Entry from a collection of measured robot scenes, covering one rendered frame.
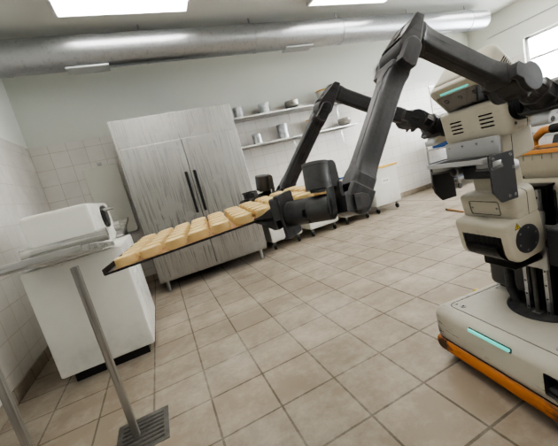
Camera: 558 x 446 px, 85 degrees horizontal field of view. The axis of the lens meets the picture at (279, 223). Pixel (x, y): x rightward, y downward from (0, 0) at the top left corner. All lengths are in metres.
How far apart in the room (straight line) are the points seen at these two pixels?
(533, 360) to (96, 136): 4.71
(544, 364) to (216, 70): 4.83
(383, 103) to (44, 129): 4.54
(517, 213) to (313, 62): 4.88
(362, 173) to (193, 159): 3.27
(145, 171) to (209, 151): 0.76
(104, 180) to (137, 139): 1.02
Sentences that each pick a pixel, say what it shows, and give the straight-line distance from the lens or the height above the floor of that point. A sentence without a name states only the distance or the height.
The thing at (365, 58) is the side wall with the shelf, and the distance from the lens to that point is 6.45.
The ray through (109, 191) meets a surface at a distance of 4.67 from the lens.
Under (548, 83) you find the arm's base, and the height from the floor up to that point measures 1.15.
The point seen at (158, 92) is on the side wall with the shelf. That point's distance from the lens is 4.94.
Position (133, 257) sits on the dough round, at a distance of 0.78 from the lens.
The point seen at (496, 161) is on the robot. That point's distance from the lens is 1.20.
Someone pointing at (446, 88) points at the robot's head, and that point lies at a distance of 1.30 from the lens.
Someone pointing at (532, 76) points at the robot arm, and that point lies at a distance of 1.11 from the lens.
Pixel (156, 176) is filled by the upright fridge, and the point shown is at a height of 1.37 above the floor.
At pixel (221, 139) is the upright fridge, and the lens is 3.93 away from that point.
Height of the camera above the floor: 1.09
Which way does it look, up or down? 9 degrees down
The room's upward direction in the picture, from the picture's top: 14 degrees counter-clockwise
